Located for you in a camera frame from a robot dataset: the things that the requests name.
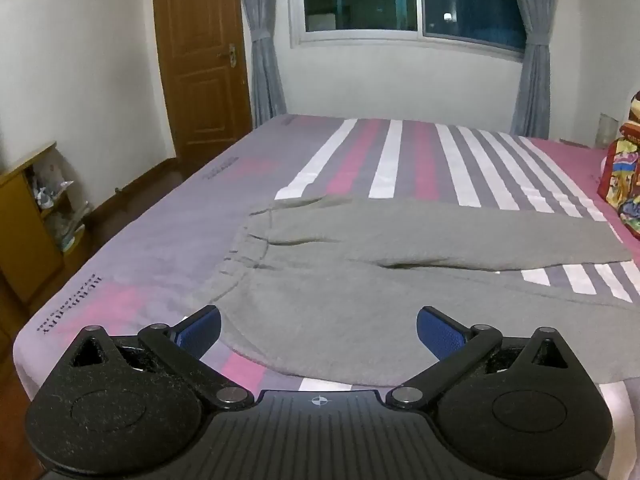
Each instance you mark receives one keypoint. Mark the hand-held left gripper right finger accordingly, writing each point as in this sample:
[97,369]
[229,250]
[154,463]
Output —
[440,332]

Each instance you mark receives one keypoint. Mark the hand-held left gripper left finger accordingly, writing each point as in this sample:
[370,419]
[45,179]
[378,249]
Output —
[200,332]

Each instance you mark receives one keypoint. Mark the grey pants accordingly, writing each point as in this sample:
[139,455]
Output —
[350,260]

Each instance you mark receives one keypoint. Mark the bed with striped sheet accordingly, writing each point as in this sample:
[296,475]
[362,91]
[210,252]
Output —
[175,240]

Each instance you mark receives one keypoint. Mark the clutter in cabinet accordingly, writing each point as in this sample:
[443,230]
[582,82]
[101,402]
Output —
[55,200]

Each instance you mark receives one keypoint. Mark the wooden cabinet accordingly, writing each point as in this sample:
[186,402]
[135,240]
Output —
[22,240]

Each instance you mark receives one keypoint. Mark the colourful printed bag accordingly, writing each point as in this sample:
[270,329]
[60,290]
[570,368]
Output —
[622,180]

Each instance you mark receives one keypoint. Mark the translucent glass cylinder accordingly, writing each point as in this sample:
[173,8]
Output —
[606,132]

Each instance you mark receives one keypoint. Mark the wooden door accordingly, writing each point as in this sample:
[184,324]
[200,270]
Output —
[200,60]

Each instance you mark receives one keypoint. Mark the grey curtain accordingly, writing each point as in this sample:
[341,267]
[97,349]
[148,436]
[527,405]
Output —
[262,60]
[535,60]

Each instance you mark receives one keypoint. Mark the plush toy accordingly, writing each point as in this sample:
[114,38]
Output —
[636,110]

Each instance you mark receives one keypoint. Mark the window with white frame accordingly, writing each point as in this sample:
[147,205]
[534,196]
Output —
[400,0]

